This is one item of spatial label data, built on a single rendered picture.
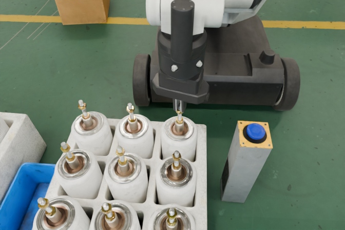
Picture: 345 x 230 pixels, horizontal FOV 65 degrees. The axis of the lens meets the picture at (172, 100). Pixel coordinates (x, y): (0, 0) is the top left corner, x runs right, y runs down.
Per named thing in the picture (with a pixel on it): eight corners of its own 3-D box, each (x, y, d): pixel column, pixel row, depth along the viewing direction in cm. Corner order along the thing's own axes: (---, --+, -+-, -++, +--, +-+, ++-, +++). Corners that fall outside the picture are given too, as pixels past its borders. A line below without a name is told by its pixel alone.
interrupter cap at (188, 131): (181, 113, 73) (181, 112, 73) (199, 132, 69) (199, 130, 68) (158, 127, 70) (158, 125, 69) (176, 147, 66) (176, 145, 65)
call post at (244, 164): (219, 179, 87) (237, 120, 63) (242, 180, 86) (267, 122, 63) (221, 201, 82) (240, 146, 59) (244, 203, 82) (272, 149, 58)
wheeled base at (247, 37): (156, 17, 146) (153, -49, 121) (253, 20, 145) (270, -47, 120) (144, 108, 104) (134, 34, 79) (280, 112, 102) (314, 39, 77)
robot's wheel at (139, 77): (141, 80, 117) (137, 42, 102) (153, 80, 117) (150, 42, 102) (135, 116, 104) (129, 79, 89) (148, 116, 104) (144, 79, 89)
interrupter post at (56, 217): (55, 226, 54) (49, 221, 51) (48, 218, 55) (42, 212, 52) (65, 216, 55) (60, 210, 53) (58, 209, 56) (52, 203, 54)
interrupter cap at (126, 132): (146, 114, 73) (146, 112, 72) (150, 136, 68) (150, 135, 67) (118, 118, 72) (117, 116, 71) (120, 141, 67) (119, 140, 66)
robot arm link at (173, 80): (213, 82, 60) (220, 38, 51) (203, 115, 54) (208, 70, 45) (160, 71, 63) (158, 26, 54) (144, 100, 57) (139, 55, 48)
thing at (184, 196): (194, 189, 77) (199, 157, 64) (190, 224, 71) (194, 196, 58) (161, 184, 78) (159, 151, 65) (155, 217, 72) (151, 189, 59)
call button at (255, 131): (244, 127, 62) (246, 121, 61) (262, 128, 62) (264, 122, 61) (246, 141, 60) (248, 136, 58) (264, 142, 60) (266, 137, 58)
